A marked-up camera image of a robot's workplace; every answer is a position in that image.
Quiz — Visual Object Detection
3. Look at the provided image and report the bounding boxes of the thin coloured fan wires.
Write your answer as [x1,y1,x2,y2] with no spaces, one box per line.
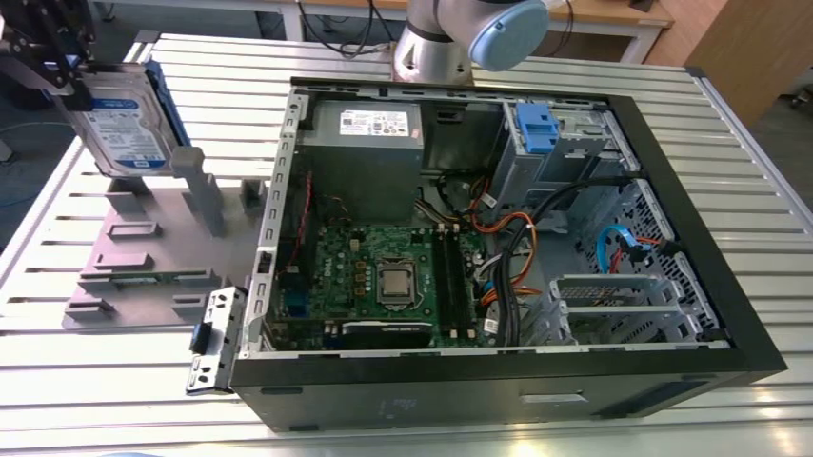
[320,194,353,225]

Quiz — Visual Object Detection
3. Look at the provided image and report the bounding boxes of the blue plastic drive bracket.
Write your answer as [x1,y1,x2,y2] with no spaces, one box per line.
[514,102,562,154]

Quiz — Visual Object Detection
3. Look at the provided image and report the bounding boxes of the metal drive cage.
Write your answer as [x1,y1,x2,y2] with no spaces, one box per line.
[492,97,640,225]

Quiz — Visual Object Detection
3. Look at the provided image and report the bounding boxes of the hard disk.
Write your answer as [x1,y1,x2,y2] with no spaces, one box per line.
[62,59,195,178]

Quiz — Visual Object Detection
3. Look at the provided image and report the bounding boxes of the red black twisted wire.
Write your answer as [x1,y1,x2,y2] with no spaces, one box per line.
[284,169,316,276]

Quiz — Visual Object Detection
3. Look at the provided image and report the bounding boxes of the metal disk bay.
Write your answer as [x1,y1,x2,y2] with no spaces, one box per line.
[544,273,706,347]

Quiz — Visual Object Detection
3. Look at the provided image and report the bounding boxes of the metal expansion card retainer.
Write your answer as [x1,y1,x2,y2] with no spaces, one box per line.
[184,285,249,396]

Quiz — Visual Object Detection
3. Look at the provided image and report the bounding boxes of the wooden desk white frame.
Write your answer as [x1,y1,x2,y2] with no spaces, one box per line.
[277,0,674,63]

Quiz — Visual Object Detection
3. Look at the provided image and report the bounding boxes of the wooden cabinet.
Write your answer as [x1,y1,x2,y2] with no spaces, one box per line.
[643,0,813,128]

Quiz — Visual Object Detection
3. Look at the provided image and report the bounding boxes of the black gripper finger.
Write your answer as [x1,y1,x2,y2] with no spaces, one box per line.
[12,37,96,113]
[62,0,96,66]

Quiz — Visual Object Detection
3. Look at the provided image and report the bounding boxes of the black RAM slot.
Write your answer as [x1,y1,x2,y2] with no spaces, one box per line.
[432,222,460,341]
[447,222,479,341]

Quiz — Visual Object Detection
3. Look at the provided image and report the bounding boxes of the black cable bundle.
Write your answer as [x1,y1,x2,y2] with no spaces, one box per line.
[491,175,642,347]

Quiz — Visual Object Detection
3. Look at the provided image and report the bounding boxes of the CPU socket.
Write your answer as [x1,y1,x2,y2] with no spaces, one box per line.
[371,255,427,314]

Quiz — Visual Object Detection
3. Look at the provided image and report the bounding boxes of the green motherboard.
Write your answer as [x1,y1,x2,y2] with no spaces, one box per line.
[269,223,503,351]

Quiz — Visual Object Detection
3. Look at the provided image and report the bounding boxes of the silver CPU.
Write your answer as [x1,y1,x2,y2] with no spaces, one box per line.
[379,268,415,300]

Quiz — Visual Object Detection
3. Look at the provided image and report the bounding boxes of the grey parts rack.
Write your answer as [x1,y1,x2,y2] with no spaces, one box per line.
[61,146,272,334]

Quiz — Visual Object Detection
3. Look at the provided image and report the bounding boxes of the orange wire bundle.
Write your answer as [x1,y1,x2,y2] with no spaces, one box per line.
[468,178,544,306]

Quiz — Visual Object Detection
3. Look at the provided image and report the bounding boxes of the green RAM stick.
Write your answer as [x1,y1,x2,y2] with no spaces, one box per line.
[112,271,185,289]

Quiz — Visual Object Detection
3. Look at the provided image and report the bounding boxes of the black graphics card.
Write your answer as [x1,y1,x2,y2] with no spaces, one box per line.
[323,319,436,352]

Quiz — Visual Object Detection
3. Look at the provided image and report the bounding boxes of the grey power supply unit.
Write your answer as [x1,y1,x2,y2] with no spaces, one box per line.
[295,99,426,228]

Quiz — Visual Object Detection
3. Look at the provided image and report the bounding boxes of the yellow black power wires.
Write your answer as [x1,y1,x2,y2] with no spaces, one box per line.
[415,199,468,225]

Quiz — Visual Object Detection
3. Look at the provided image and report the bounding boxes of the blue wire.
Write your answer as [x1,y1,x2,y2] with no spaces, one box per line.
[594,223,640,277]

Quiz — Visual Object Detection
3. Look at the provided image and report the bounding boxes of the black PC case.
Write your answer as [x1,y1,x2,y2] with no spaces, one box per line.
[224,73,789,434]

